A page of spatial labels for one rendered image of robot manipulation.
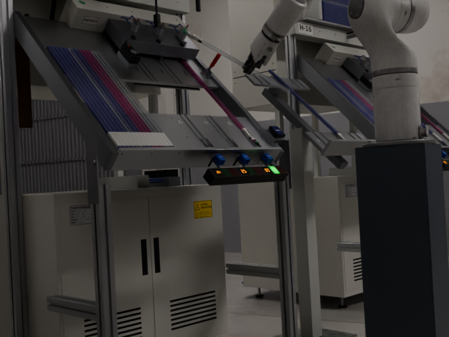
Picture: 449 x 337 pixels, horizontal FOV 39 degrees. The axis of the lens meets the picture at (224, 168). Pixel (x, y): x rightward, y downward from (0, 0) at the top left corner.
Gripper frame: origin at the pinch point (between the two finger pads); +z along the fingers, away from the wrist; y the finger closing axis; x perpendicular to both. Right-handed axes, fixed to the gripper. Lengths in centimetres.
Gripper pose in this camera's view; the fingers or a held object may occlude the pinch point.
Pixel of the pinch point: (248, 67)
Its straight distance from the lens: 230.1
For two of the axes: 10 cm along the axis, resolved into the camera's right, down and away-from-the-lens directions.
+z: -4.9, 6.3, 6.0
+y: -1.5, -7.4, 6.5
